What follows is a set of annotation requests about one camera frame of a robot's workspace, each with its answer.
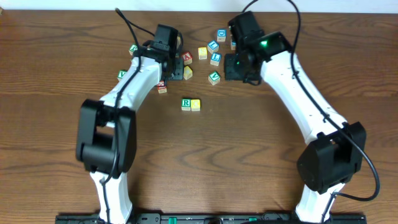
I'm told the blue L block lower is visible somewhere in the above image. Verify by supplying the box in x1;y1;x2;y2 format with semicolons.
210;52;221;66

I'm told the yellow S letter block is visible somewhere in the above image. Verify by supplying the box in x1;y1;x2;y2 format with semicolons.
198;47;207;60

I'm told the red A letter block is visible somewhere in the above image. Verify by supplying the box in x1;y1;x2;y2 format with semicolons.
182;52;193;66

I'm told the blue L block upper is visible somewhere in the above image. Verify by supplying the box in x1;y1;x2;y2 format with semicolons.
207;40;220;54

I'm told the green v block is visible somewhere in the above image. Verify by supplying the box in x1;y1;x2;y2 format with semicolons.
117;70;127;81
208;71;221;85

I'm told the yellow C letter block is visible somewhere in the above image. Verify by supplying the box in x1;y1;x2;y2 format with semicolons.
183;65;193;80

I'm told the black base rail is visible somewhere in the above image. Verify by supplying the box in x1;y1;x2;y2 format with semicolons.
55;212;368;224

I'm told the green V block left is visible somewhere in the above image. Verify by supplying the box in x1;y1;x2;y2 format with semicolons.
117;70;127;81

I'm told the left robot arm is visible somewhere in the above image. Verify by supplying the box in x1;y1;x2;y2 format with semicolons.
76;46;183;223

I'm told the green R letter block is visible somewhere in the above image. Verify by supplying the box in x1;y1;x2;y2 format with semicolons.
181;98;191;111

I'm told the blue D block top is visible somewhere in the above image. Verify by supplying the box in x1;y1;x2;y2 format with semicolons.
216;29;227;42

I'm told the blue D block right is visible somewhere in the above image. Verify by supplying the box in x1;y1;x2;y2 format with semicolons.
230;39;236;50

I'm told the yellow O letter block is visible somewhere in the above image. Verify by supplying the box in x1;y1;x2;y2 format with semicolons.
190;99;201;111

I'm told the green V block centre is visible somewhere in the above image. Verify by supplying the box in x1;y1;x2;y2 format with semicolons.
208;71;221;85

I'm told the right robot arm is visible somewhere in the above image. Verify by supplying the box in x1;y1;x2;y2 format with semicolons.
224;30;366;223

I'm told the blue d block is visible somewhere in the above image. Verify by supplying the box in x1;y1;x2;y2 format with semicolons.
230;39;236;50
216;29;227;42

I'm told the blue l block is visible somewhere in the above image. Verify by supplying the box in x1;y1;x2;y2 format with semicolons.
210;52;221;66
207;40;220;54

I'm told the green P letter block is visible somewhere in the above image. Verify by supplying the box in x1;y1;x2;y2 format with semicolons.
129;44;137;55

